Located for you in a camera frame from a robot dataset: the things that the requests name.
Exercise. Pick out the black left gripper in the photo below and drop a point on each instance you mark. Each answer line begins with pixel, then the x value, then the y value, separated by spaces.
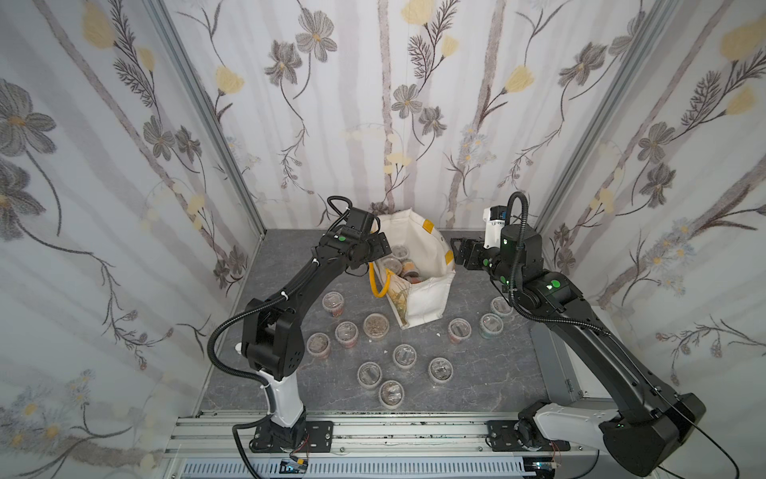
pixel 376 247

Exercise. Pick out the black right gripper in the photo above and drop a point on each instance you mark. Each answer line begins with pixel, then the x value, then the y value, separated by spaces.
pixel 469 253

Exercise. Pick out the orange label seed jar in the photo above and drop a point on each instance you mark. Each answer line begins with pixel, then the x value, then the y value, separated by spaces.
pixel 410 272

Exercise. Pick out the white canvas tote bag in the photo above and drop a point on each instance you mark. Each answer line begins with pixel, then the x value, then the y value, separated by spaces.
pixel 414 237

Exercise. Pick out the seed jar row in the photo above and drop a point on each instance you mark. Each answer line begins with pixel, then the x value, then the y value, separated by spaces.
pixel 404 356

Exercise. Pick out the yellow stripe lid seed jar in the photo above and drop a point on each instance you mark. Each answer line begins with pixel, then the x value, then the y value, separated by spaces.
pixel 440 370

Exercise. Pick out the red green label seed jar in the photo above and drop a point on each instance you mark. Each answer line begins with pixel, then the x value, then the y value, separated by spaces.
pixel 369 375

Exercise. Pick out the clear lid seed jar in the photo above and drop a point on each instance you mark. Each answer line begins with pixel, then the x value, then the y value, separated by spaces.
pixel 391 394

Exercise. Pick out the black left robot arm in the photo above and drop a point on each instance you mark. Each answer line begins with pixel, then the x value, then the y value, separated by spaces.
pixel 359 221

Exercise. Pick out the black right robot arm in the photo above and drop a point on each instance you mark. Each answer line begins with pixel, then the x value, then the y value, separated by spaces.
pixel 646 420

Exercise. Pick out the clear lid jar in bag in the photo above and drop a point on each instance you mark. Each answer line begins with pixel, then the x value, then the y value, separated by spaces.
pixel 393 265

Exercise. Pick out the silver metal case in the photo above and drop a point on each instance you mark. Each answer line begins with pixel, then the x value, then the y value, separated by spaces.
pixel 566 377

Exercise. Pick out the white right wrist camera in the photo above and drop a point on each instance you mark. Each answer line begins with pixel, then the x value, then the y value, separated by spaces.
pixel 495 221

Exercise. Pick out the white slotted cable duct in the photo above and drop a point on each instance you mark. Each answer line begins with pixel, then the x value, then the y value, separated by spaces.
pixel 412 467

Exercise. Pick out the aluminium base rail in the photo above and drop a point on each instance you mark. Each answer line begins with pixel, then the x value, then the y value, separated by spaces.
pixel 346 436

